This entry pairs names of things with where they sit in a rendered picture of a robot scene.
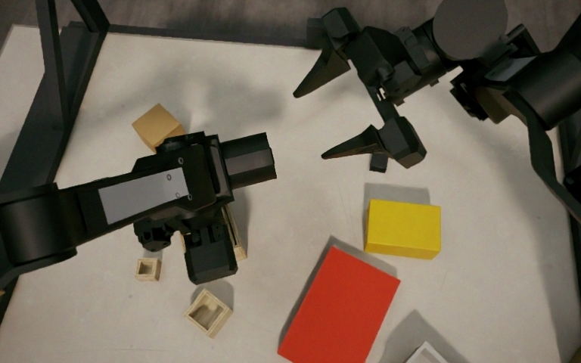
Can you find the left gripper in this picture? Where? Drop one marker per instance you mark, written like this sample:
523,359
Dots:
399,134

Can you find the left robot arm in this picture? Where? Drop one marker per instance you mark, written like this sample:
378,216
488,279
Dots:
545,95

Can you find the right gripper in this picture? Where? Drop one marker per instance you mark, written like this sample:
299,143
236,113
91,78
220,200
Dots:
214,256

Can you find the red flat rectangular block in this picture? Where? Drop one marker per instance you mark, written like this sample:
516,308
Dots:
342,312

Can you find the black metal support frame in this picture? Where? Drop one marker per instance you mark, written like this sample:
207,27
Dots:
93,16

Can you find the brown cardboard cube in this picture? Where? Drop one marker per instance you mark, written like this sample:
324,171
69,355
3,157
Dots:
156,125

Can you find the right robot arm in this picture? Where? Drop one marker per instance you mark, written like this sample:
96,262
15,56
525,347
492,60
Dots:
43,225

